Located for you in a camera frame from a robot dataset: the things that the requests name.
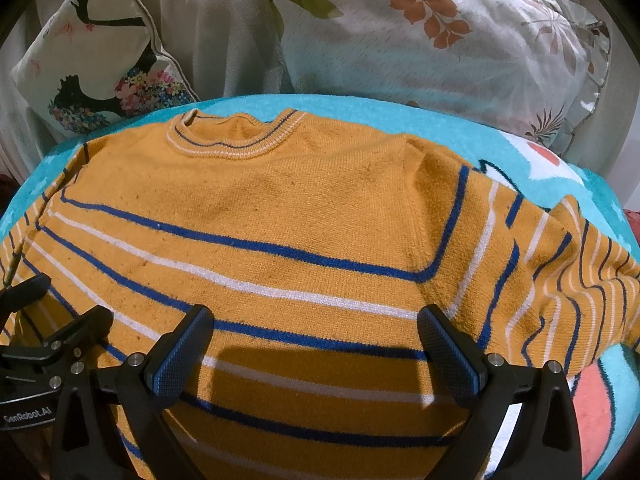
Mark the white bird print cushion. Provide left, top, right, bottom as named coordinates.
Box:
left=11, top=0, right=196, bottom=136

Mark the white leaf print pillow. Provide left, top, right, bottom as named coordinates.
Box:
left=268, top=0, right=611, bottom=153

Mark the turquoise star cartoon blanket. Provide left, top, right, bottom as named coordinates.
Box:
left=0, top=93, right=640, bottom=480

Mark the orange striped knit sweater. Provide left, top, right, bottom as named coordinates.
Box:
left=0, top=107, right=640, bottom=480

